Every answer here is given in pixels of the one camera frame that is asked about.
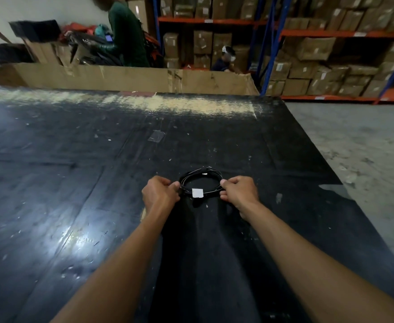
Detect person's right forearm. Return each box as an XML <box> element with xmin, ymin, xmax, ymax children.
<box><xmin>245</xmin><ymin>202</ymin><xmax>394</xmax><ymax>323</ymax></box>

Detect person's left forearm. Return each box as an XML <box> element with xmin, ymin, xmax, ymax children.
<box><xmin>50</xmin><ymin>208</ymin><xmax>174</xmax><ymax>323</ymax></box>

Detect person's right hand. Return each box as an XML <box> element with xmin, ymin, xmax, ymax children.
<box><xmin>219</xmin><ymin>175</ymin><xmax>262</xmax><ymax>222</ymax></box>

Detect clear tape piece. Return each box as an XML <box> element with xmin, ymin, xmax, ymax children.
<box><xmin>147</xmin><ymin>130</ymin><xmax>166</xmax><ymax>144</ymax></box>

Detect large cardboard bin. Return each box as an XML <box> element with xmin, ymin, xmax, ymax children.
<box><xmin>0</xmin><ymin>62</ymin><xmax>260</xmax><ymax>96</ymax></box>

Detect black cable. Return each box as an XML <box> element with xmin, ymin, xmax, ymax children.
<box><xmin>179</xmin><ymin>167</ymin><xmax>225</xmax><ymax>198</ymax></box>

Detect black motorcycle with red parts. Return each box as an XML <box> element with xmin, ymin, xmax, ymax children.
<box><xmin>59</xmin><ymin>22</ymin><xmax>164</xmax><ymax>68</ymax></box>

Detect stack of tall cardboard boxes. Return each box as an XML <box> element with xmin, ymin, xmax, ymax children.
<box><xmin>126</xmin><ymin>0</ymin><xmax>157</xmax><ymax>36</ymax></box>

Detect cardboard boxes on narrow rack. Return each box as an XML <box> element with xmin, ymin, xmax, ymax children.
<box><xmin>160</xmin><ymin>0</ymin><xmax>268</xmax><ymax>70</ymax></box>

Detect open cardboard boxes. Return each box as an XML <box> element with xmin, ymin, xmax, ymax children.
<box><xmin>23</xmin><ymin>40</ymin><xmax>90</xmax><ymax>67</ymax></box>

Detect person's left hand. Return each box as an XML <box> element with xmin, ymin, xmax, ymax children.
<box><xmin>141</xmin><ymin>175</ymin><xmax>181</xmax><ymax>221</ymax></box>

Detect narrow blue orange shelf rack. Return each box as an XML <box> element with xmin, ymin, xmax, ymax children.
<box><xmin>151</xmin><ymin>0</ymin><xmax>282</xmax><ymax>73</ymax></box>

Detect wide blue orange shelf rack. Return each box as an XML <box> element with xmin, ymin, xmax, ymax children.
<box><xmin>261</xmin><ymin>0</ymin><xmax>394</xmax><ymax>105</ymax></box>

